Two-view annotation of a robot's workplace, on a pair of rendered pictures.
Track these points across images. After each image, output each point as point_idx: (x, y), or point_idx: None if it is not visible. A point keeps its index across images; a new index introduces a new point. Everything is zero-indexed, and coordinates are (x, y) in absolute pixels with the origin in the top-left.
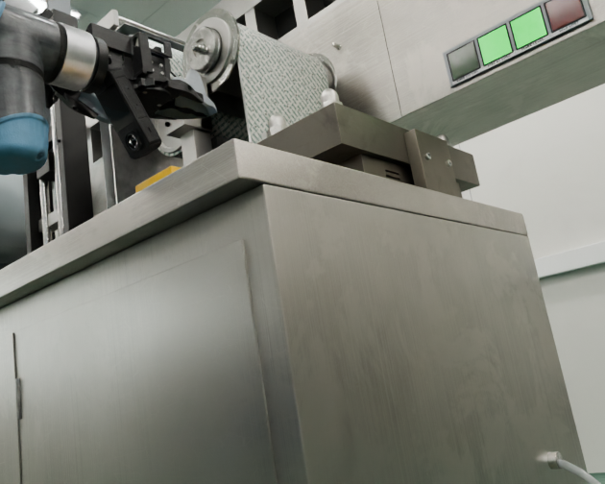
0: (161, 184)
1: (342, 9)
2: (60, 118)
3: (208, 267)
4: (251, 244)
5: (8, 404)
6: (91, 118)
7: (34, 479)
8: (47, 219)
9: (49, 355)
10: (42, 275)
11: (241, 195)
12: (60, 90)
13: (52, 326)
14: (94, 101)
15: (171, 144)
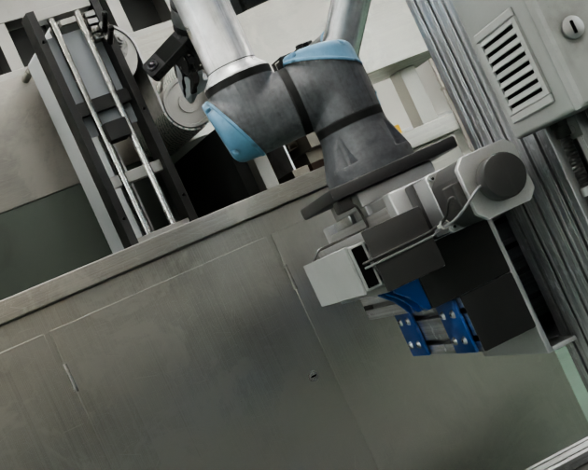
0: (414, 131)
1: (172, 31)
2: (138, 89)
3: (435, 169)
4: (454, 158)
5: (275, 285)
6: (191, 93)
7: (324, 320)
8: (126, 176)
9: (317, 240)
10: (323, 186)
11: (443, 137)
12: (194, 70)
13: (315, 221)
14: (199, 81)
15: (189, 121)
